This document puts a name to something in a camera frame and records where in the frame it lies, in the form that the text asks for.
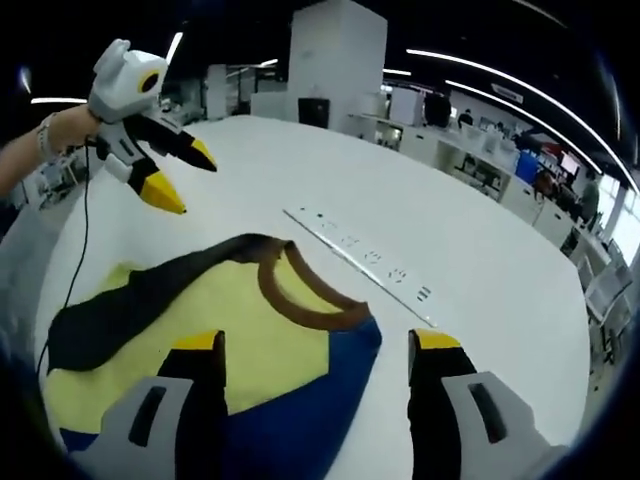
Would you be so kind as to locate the person's left hand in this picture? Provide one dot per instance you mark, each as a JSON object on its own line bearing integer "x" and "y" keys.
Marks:
{"x": 75, "y": 127}

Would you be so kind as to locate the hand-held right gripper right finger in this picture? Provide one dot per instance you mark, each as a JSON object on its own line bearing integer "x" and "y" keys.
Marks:
{"x": 440, "y": 400}

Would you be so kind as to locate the black bin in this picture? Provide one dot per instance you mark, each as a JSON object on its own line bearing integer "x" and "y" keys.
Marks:
{"x": 314, "y": 112}

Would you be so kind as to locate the yellow blue grey garment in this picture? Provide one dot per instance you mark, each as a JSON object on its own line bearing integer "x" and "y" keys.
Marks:
{"x": 280, "y": 360}

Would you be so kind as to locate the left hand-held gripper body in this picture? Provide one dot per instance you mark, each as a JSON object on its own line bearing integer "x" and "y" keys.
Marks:
{"x": 125, "y": 85}

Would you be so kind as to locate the row of white cabinets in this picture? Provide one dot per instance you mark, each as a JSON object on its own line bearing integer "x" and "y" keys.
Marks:
{"x": 525, "y": 200}

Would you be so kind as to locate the long ceiling light strip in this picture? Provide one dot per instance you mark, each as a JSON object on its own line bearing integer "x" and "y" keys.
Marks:
{"x": 500, "y": 98}
{"x": 475, "y": 63}

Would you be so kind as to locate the red white monitor screen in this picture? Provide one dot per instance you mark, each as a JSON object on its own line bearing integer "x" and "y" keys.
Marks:
{"x": 570, "y": 164}

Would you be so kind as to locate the blue storage bin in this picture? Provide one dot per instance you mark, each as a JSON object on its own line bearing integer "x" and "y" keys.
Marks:
{"x": 528, "y": 165}

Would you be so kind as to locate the white office chair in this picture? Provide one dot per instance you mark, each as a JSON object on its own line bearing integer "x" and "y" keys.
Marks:
{"x": 607, "y": 300}

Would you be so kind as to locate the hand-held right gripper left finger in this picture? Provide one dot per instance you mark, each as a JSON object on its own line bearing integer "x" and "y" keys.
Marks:
{"x": 195, "y": 400}

